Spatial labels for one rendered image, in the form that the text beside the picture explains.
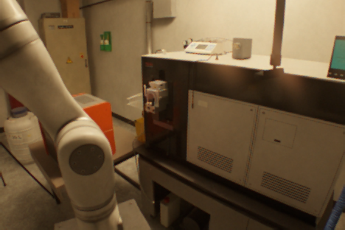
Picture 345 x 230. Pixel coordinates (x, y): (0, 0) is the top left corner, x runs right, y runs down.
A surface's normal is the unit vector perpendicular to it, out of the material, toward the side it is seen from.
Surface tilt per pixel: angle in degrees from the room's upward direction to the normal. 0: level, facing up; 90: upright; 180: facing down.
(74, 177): 93
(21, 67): 105
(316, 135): 90
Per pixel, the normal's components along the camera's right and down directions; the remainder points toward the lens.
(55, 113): 0.61, 0.52
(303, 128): -0.65, 0.24
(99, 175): 0.66, 0.29
